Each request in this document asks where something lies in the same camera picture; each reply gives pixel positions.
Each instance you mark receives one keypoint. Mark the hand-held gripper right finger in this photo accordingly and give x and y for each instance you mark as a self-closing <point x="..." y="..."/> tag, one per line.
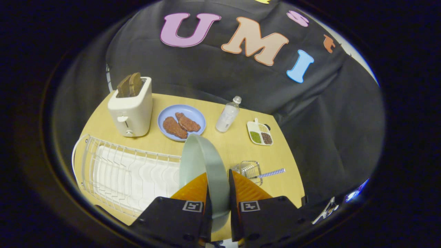
<point x="233" y="213"/>

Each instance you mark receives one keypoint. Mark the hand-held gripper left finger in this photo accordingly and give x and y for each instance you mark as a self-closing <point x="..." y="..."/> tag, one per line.
<point x="208" y="213"/>

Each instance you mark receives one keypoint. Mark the pale green plate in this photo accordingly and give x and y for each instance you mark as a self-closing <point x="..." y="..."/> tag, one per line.
<point x="213" y="168"/>

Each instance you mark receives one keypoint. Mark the white divided condiment dish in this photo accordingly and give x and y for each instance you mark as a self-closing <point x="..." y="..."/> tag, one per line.
<point x="260" y="133"/>

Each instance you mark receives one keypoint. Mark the blue plate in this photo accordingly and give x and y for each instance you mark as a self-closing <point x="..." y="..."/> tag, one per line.
<point x="194" y="112"/>

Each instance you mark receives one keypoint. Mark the brown meat piece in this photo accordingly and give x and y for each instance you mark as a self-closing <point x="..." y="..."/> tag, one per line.
<point x="174" y="127"/>
<point x="187" y="122"/>

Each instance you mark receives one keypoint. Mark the clear plastic bottle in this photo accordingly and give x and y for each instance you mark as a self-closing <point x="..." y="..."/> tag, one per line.
<point x="226" y="117"/>

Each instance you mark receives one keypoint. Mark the white toaster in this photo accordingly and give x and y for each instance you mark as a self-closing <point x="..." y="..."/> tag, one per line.
<point x="132" y="110"/>

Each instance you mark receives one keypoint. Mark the black backdrop cloth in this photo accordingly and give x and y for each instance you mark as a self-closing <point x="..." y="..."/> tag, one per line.
<point x="220" y="69"/>

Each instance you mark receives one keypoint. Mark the brown toast slice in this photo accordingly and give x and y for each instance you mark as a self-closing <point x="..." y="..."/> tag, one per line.
<point x="135" y="83"/>
<point x="124" y="86"/>

